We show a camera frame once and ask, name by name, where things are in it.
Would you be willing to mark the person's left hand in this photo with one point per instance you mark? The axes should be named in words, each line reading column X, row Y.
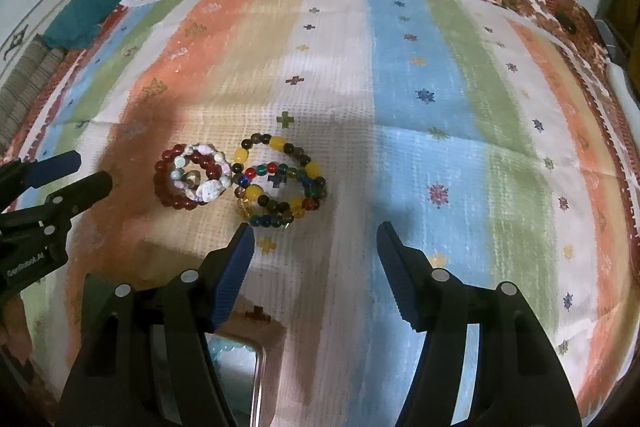
column 14, row 329

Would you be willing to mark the white cloth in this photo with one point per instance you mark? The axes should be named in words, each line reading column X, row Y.
column 625, row 82

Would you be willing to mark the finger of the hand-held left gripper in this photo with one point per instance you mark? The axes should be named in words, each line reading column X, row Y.
column 55, row 167
column 80, row 192

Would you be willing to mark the brown striped cushion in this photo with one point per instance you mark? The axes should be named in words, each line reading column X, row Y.
column 25, row 82

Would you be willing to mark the metal tin box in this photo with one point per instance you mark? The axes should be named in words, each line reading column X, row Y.
column 240, row 382

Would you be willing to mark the small black object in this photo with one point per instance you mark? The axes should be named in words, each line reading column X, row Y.
column 568, row 23

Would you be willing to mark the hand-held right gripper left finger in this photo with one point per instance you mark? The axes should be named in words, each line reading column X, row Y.
column 232, row 277

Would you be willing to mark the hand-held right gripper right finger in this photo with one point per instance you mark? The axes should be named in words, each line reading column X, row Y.
column 406, row 282

